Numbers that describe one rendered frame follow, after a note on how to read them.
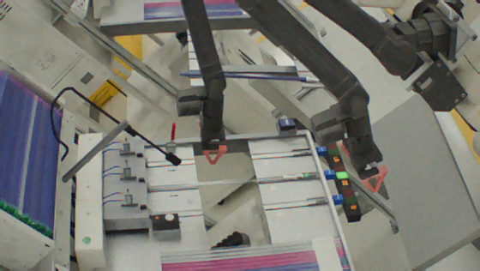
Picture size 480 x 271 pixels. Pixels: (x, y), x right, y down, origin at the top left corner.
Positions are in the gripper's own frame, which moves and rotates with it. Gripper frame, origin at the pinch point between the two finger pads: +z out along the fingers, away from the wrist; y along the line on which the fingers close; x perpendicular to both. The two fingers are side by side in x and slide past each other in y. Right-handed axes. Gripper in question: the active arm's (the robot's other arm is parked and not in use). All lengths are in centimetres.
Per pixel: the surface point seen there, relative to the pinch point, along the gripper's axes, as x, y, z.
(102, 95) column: -53, -281, 190
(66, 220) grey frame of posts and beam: -42.4, 23.0, 2.5
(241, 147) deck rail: 12.3, -18.8, 16.5
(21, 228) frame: -51, 39, -12
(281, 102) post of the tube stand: 31, -47, 21
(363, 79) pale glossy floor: 90, -112, 59
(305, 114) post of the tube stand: 41, -47, 27
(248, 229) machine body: 15.0, -8.4, 45.2
